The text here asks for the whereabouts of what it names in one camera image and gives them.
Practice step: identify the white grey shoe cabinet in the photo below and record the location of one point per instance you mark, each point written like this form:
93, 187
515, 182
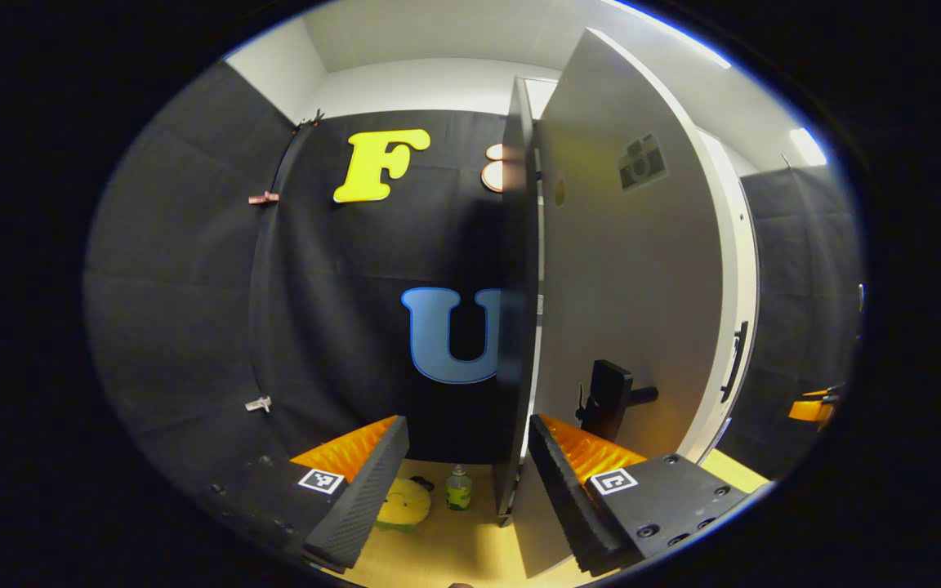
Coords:
517, 286

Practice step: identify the white shoe cabinet door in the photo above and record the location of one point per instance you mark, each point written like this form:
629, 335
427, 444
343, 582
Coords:
736, 245
626, 269

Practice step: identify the small green label bottle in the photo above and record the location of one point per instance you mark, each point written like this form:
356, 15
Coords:
459, 492

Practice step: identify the ceiling light panel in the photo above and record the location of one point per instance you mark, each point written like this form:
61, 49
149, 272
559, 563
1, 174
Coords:
807, 145

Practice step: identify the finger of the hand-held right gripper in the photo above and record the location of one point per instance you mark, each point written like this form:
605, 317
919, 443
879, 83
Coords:
809, 408

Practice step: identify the yellow plush toy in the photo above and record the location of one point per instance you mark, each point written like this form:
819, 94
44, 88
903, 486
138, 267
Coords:
405, 502

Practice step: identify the silver clip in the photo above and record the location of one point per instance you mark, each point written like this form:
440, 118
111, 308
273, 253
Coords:
259, 403

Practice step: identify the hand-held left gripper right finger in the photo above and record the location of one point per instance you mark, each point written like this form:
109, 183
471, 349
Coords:
568, 506

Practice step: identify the red clip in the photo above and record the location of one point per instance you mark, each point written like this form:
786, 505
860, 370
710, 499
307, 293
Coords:
263, 198

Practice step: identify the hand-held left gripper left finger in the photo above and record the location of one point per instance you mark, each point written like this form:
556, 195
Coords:
364, 498

